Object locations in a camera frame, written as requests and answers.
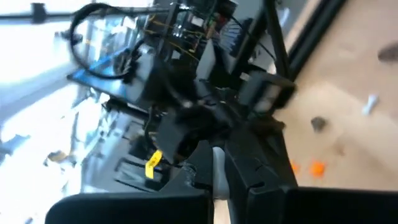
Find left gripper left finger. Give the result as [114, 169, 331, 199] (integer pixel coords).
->
[45, 139, 215, 224]

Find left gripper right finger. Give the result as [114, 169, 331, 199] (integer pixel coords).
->
[224, 139, 398, 224]

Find yellow cable tag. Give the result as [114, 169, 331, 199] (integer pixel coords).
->
[144, 149, 164, 180]

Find black coiled floor cable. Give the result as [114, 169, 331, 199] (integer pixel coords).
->
[68, 2, 141, 80]

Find black aluminium table frame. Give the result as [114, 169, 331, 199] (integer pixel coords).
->
[264, 0, 346, 82]

